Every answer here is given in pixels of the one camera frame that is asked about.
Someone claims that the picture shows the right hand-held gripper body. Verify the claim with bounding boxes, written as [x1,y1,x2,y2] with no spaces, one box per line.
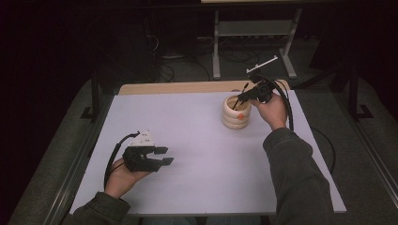
[245,54,279,105]

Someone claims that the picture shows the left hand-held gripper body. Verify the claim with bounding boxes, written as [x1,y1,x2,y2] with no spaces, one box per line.
[122,129,164,173]

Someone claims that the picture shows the thin black makeup brush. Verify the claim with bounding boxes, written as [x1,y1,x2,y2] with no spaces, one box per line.
[231,81,251,112]

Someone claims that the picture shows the cream ringed brush holder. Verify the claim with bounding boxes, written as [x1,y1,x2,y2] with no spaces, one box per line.
[222,94,253,131]

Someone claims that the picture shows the person's right hand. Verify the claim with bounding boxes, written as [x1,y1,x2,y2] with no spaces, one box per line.
[250,91,289,132]

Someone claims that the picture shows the person's left hand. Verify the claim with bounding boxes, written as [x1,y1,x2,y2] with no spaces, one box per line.
[104,157,152,200]

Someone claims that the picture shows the black metal stand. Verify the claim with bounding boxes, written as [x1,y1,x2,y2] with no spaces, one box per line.
[80,69,101,124]
[347,67,375,122]

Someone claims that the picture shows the white metal stand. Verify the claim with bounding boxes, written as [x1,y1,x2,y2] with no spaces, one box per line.
[211,7,303,81]

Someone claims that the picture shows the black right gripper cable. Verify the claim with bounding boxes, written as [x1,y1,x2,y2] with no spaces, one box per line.
[263,74,296,132]

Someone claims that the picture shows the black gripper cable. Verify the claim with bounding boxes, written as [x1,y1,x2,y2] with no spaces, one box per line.
[103,131,141,189]
[263,74,296,132]

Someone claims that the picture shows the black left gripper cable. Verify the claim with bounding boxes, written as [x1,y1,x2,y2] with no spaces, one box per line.
[103,131,141,189]

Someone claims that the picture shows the black floor cables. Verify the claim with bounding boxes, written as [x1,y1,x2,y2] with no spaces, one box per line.
[145,33,211,83]

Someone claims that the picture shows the grey metal floor rail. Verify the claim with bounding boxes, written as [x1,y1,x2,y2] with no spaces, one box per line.
[42,93,115,225]
[333,93,398,195]

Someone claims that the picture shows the thin black cable loop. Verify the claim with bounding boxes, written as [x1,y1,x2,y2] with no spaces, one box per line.
[311,127,337,175]

